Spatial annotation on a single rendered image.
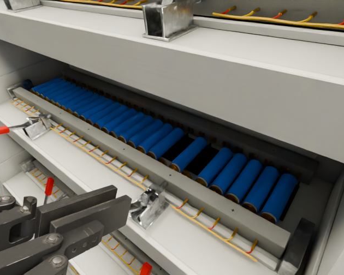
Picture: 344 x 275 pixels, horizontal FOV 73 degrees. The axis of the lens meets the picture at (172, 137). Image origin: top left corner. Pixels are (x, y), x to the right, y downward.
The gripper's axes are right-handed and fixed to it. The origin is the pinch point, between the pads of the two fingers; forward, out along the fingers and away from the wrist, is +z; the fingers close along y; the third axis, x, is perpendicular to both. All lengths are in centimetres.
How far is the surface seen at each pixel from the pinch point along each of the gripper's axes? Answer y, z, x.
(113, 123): -15.0, 14.5, 2.7
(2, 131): -26.1, 2.9, -2.1
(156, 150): -4.7, 13.8, 2.2
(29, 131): -25.7, 6.7, -2.3
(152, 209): 1.1, 7.6, -1.5
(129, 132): -10.9, 14.2, 2.5
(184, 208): 3.3, 10.5, -1.1
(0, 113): -39.7, 7.3, -3.7
